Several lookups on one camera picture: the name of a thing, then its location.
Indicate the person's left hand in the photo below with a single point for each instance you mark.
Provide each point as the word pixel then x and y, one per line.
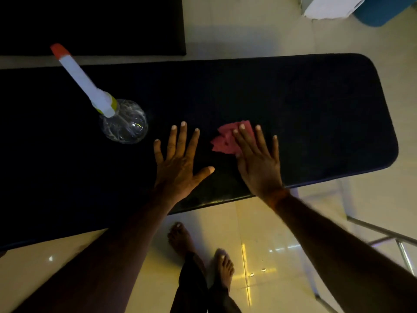
pixel 176 179

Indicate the person's right hand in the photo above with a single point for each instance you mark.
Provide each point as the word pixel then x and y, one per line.
pixel 260 172

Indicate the pink cleaning cloth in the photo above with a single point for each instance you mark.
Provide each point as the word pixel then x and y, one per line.
pixel 224 140

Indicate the clear spray bottle white nozzle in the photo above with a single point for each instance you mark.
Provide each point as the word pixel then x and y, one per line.
pixel 125 125

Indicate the black padded gym bench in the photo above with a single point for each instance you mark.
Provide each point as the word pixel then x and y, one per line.
pixel 309 110

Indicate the person's right forearm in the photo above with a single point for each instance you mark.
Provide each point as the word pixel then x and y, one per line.
pixel 352 260

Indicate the person's left forearm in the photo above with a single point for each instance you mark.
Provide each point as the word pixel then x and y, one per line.
pixel 97 264

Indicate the person's left foot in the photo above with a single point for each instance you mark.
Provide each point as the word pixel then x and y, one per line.
pixel 180 239

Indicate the person's foot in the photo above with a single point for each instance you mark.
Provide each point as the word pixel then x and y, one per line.
pixel 224 268
pixel 180 239

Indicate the person's right foot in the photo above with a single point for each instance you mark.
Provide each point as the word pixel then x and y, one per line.
pixel 224 268

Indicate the person's dark trousers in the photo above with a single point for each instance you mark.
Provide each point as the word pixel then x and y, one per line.
pixel 195 290

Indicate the orange thread wristband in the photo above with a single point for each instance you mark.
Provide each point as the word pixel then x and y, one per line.
pixel 277 197

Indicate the round metal stool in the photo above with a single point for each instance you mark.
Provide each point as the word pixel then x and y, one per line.
pixel 387 239

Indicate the black floor mat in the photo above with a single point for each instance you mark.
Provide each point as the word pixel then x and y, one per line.
pixel 91 26

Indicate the blue rolled yoga mat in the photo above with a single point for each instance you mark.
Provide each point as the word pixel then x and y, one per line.
pixel 381 11

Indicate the white wall panel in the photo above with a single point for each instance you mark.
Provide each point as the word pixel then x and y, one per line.
pixel 332 6

